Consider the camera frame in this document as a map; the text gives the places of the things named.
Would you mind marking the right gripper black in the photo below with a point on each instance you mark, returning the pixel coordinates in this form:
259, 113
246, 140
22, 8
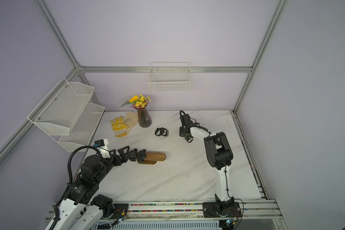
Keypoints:
181, 132

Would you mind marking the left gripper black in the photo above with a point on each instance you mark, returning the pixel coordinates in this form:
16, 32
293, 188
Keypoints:
124, 158

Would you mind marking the black digital watch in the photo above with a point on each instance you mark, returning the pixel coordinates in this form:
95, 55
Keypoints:
133, 155
141, 156

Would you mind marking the black watch pair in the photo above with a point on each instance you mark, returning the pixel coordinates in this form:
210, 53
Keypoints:
161, 132

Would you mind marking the wooden watch stand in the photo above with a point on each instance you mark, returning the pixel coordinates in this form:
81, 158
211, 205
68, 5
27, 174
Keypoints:
153, 157

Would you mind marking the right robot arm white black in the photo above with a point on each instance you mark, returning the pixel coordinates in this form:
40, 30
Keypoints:
218, 152

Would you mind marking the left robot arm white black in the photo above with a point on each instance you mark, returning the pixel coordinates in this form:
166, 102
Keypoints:
80, 207

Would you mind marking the yellow white work glove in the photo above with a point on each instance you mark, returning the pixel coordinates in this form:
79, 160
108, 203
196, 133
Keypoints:
119, 127

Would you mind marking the purple glass vase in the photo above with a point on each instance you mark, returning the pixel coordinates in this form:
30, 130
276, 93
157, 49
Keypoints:
144, 118

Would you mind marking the white mesh lower shelf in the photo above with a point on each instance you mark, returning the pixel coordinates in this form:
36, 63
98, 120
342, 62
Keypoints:
84, 129

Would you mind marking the yellow artificial flowers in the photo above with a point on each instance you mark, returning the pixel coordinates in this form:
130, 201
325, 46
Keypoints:
137, 102

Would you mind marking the white wire wall basket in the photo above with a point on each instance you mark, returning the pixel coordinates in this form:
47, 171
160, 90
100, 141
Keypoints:
169, 82

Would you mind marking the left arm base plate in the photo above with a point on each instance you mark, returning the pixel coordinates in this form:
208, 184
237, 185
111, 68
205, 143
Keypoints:
115, 211

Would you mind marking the aluminium frame rail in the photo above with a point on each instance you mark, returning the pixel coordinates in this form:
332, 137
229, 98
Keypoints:
148, 69

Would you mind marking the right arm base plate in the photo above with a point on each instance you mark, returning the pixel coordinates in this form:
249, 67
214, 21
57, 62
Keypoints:
223, 210

